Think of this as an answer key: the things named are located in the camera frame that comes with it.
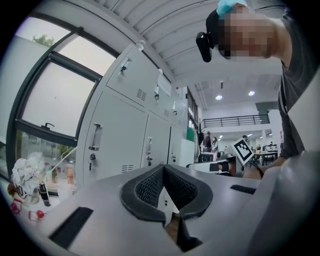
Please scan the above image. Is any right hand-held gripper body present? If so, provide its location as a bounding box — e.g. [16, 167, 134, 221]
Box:
[223, 137, 255, 178]

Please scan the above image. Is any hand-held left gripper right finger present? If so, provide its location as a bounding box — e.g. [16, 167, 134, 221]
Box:
[164, 164, 262, 256]

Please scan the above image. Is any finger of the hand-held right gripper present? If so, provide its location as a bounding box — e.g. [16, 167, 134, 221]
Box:
[186, 161, 237, 176]

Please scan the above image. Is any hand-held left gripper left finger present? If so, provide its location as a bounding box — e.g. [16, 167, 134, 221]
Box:
[37, 164, 181, 256]

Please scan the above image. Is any white refrigerator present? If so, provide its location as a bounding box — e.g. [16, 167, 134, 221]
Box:
[181, 138, 196, 166]

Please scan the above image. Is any green and blue cloth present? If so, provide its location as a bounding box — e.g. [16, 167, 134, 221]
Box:
[186, 126, 198, 142]

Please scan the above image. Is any black mezzanine railing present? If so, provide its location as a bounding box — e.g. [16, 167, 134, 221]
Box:
[201, 114, 271, 128]

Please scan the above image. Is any black thermos bottle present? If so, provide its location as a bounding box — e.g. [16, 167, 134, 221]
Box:
[38, 182, 52, 207]

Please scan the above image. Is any white paper sign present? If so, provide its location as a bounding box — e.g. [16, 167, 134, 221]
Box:
[157, 74, 173, 98]

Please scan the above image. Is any person's grey t-shirt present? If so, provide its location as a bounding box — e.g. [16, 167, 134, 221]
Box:
[277, 7, 320, 163]

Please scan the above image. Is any person's head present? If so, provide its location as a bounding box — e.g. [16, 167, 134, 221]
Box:
[206, 0, 293, 61]

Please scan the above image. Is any teal head cap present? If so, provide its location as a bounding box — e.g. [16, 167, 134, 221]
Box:
[216, 0, 248, 20]

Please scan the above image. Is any black head camera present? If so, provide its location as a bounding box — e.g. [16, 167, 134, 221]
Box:
[195, 31, 215, 63]

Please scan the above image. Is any black window frame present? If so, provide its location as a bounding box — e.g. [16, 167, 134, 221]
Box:
[6, 12, 121, 191]

